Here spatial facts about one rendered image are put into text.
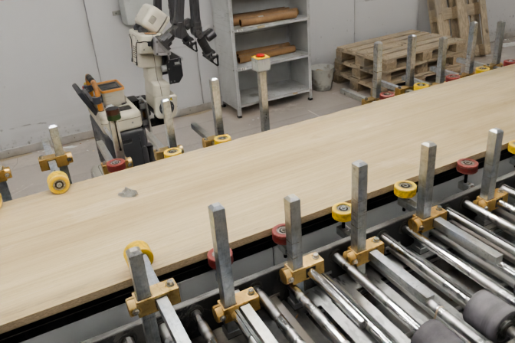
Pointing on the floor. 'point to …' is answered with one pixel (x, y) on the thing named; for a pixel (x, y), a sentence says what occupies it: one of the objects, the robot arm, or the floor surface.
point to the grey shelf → (231, 86)
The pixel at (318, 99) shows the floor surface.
